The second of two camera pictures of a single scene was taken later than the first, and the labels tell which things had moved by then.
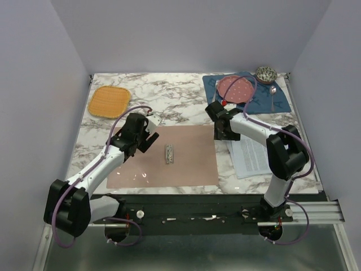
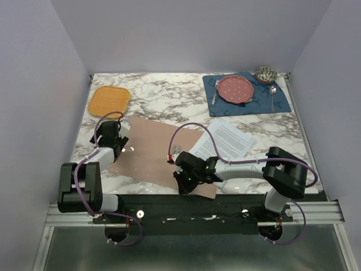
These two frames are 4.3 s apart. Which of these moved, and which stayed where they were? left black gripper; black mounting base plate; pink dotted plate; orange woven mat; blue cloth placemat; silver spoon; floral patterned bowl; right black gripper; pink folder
Moved: left black gripper; pink folder; right black gripper
Stayed: floral patterned bowl; orange woven mat; silver spoon; black mounting base plate; pink dotted plate; blue cloth placemat
